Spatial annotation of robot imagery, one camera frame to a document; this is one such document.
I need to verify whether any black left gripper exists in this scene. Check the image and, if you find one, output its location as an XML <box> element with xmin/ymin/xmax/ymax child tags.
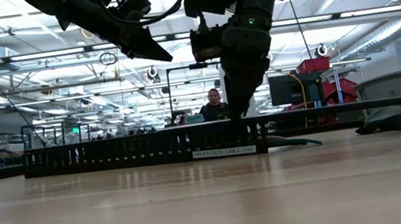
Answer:
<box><xmin>65</xmin><ymin>0</ymin><xmax>174</xmax><ymax>76</ymax></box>

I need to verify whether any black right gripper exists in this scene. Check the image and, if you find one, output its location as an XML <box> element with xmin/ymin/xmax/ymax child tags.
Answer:
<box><xmin>214</xmin><ymin>9</ymin><xmax>287</xmax><ymax>122</ymax></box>

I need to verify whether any green wire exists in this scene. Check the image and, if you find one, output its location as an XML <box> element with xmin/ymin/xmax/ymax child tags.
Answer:
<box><xmin>266</xmin><ymin>128</ymin><xmax>323</xmax><ymax>153</ymax></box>

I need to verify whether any black duct cover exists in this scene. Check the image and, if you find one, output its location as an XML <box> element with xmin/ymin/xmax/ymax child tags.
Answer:
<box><xmin>159</xmin><ymin>94</ymin><xmax>401</xmax><ymax>140</ymax></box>

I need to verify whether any black slotted cable duct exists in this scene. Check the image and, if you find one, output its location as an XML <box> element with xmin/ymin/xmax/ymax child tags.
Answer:
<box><xmin>20</xmin><ymin>114</ymin><xmax>270</xmax><ymax>188</ymax></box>

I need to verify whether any black monitor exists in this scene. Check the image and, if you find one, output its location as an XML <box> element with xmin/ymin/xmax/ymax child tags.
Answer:
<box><xmin>267</xmin><ymin>70</ymin><xmax>322</xmax><ymax>109</ymax></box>

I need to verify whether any person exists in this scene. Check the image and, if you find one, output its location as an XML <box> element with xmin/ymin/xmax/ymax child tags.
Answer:
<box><xmin>196</xmin><ymin>86</ymin><xmax>231</xmax><ymax>124</ymax></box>

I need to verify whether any small red bin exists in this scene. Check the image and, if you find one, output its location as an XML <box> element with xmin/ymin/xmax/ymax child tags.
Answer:
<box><xmin>295</xmin><ymin>55</ymin><xmax>332</xmax><ymax>76</ymax></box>

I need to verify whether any teal bin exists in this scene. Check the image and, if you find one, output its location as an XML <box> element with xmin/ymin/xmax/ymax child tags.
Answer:
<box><xmin>184</xmin><ymin>112</ymin><xmax>206</xmax><ymax>126</ymax></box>

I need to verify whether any long ceiling light bar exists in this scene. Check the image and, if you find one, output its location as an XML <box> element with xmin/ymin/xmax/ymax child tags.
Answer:
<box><xmin>149</xmin><ymin>10</ymin><xmax>333</xmax><ymax>45</ymax></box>

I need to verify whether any large red bin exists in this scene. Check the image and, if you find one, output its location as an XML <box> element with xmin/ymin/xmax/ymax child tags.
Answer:
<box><xmin>321</xmin><ymin>76</ymin><xmax>361</xmax><ymax>107</ymax></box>

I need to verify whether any grey office chair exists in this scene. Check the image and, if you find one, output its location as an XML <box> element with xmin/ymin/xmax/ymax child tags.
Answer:
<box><xmin>352</xmin><ymin>70</ymin><xmax>401</xmax><ymax>122</ymax></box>

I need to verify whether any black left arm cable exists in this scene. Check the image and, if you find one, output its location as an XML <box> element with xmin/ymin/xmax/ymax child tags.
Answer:
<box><xmin>100</xmin><ymin>0</ymin><xmax>193</xmax><ymax>33</ymax></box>

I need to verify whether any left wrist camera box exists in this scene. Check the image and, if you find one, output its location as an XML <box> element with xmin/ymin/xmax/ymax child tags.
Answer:
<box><xmin>121</xmin><ymin>0</ymin><xmax>154</xmax><ymax>21</ymax></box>

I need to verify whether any yellow hanging cable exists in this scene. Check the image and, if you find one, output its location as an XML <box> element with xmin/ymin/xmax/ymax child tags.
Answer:
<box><xmin>288</xmin><ymin>72</ymin><xmax>312</xmax><ymax>130</ymax></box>

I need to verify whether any black gantry frame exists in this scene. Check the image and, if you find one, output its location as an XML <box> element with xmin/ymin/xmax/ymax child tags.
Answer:
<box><xmin>164</xmin><ymin>58</ymin><xmax>241</xmax><ymax>127</ymax></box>

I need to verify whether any thin black hanging cable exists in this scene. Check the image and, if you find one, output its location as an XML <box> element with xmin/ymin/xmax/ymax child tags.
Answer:
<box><xmin>287</xmin><ymin>0</ymin><xmax>321</xmax><ymax>78</ymax></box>

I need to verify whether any black aluminium table frame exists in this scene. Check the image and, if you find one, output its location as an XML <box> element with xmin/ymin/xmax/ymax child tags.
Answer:
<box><xmin>0</xmin><ymin>115</ymin><xmax>368</xmax><ymax>183</ymax></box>

